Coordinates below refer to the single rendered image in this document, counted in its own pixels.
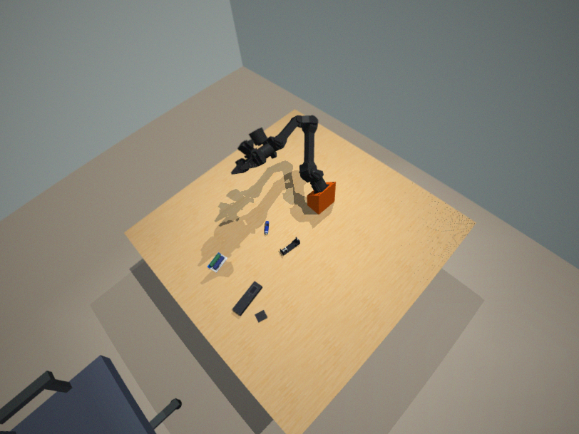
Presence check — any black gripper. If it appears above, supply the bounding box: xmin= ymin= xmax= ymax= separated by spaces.
xmin=230 ymin=148 xmax=267 ymax=175

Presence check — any dark grey square piece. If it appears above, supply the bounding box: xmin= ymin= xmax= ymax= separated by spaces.
xmin=255 ymin=310 xmax=267 ymax=322

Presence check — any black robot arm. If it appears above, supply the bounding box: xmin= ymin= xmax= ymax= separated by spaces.
xmin=237 ymin=115 xmax=329 ymax=194

